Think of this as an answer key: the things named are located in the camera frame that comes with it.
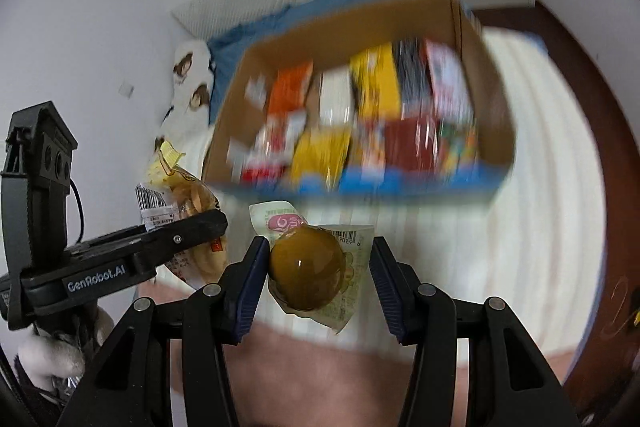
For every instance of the crumpled yellow snack packet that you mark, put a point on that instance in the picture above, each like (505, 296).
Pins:
(320, 157)

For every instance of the red white snack packet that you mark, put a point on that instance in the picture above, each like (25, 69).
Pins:
(272, 147)

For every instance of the white striped blanket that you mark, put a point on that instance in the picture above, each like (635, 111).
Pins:
(540, 207)

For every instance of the red blue snack packet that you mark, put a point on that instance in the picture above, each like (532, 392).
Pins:
(367, 147)

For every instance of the grey striped snack packet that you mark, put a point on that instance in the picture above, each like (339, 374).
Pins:
(412, 77)

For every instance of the dark red snack packet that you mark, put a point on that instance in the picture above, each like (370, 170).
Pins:
(410, 144)

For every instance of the blue bedsheet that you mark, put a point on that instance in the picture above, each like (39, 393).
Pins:
(300, 22)

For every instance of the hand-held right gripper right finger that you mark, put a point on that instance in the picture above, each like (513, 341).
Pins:
(387, 287)

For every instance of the person's left hand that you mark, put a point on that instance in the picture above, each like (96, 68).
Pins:
(45, 347)

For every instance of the long yellow snack packet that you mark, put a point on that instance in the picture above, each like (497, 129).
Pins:
(375, 79)

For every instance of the white wall outlet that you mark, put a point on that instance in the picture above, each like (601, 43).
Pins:
(126, 90)

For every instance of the small white snack packet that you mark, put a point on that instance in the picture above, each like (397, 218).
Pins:
(256, 91)

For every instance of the packaged brown bun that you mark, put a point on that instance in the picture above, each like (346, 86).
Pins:
(305, 267)

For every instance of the orange snack packet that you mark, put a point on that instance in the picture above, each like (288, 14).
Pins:
(290, 87)

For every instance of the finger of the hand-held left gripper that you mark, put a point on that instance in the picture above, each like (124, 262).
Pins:
(190, 232)

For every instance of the brown cardboard box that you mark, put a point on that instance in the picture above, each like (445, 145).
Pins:
(480, 72)

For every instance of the yellow pastry packet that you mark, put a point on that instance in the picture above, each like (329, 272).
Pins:
(192, 197)

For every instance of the colourful candy packet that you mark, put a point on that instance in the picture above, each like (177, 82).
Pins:
(457, 147)

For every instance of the white plush toy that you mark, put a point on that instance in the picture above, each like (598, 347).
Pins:
(187, 72)

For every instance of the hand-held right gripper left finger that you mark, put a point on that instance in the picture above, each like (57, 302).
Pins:
(252, 287)

